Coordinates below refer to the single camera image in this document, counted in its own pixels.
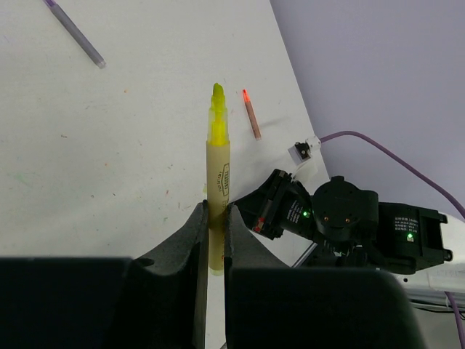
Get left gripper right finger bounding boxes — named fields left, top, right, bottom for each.
left=224, top=205, right=425, bottom=348

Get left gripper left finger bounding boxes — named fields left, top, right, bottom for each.
left=1, top=203, right=208, bottom=348

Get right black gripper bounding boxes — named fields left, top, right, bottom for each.
left=233, top=169, right=315, bottom=240

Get yellow highlighter pen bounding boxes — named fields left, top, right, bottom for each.
left=206, top=83, right=230, bottom=276

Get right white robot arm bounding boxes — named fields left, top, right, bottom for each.
left=235, top=170, right=464, bottom=308

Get orange highlighter pen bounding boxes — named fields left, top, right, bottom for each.
left=242, top=89, right=262, bottom=140

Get purple highlighter pen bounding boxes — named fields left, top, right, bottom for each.
left=43, top=0, right=106, bottom=69

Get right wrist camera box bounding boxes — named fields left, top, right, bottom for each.
left=288, top=136, right=321, bottom=184

